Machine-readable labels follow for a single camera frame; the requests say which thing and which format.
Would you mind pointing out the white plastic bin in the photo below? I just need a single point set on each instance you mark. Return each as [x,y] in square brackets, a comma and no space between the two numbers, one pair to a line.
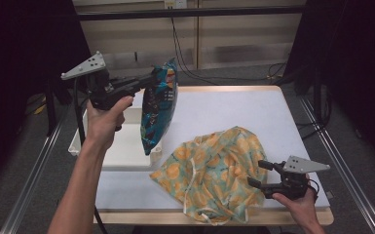
[126,149]

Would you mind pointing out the black horizontal bar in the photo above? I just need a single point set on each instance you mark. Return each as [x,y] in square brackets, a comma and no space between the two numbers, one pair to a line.
[207,12]

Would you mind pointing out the black metal stand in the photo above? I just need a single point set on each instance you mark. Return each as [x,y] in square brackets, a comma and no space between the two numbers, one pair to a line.
[50,110]

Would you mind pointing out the blue snack packet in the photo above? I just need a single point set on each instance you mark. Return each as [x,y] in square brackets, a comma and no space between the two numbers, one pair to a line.
[157,120]

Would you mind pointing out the white wall outlet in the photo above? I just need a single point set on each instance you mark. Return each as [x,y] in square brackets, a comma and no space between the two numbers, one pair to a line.
[175,4]

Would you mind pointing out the yellow floor object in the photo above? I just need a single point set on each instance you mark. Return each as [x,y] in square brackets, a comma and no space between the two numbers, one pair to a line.
[40,109]

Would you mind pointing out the person's right hand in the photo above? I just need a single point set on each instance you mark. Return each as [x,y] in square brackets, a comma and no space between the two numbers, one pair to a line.
[302,209]

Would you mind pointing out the dark curtain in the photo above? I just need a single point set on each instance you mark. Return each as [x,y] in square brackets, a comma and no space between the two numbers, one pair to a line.
[13,65]
[354,65]

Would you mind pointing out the white table mat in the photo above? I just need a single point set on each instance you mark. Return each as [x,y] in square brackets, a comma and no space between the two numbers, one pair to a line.
[224,107]

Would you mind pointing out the wooden table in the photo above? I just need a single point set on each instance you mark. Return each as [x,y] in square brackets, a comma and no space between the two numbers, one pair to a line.
[272,217]

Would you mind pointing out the aluminium floor rail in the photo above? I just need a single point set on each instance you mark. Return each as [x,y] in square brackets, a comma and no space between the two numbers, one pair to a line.
[368,214]
[29,185]

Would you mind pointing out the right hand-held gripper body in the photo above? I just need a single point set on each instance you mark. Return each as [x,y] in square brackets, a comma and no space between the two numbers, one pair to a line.
[292,185]

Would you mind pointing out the orange print fabric bag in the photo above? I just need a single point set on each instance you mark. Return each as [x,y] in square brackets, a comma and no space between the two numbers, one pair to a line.
[207,162]

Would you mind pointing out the person's left hand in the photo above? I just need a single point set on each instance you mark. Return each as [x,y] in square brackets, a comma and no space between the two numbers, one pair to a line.
[104,125]

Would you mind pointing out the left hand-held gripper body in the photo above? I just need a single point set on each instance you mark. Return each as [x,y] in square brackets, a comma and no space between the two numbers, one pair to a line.
[102,92]

